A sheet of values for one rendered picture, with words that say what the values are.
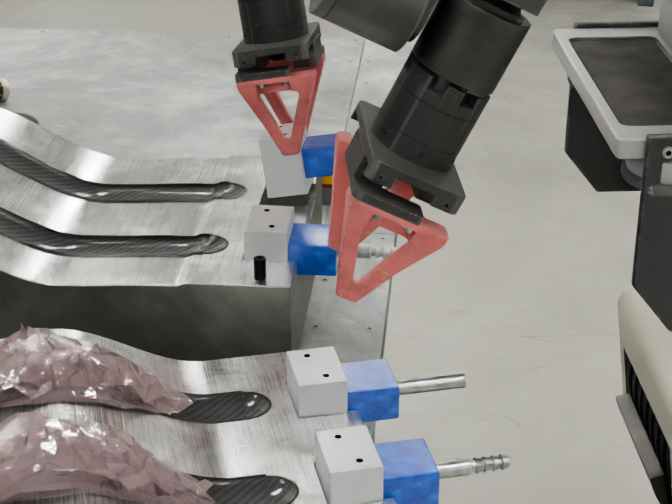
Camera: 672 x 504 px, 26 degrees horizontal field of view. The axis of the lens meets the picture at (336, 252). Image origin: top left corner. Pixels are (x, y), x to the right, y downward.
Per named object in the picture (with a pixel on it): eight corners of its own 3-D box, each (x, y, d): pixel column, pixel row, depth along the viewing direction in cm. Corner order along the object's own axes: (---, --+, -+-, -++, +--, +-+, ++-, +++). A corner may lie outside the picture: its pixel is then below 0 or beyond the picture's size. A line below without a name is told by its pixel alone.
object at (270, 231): (405, 267, 124) (407, 210, 122) (403, 295, 120) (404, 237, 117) (253, 261, 125) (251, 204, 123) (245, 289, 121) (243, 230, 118)
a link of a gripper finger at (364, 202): (299, 296, 90) (367, 169, 87) (293, 244, 97) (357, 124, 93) (395, 334, 92) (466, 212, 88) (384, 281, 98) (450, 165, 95)
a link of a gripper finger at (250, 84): (249, 166, 125) (230, 59, 122) (261, 144, 132) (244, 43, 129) (326, 157, 124) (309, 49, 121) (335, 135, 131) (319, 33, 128)
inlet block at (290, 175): (417, 166, 131) (410, 108, 130) (414, 182, 127) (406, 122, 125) (275, 182, 133) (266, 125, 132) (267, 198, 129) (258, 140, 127)
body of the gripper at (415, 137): (359, 184, 88) (416, 79, 85) (345, 121, 97) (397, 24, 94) (453, 224, 89) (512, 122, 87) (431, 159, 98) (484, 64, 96)
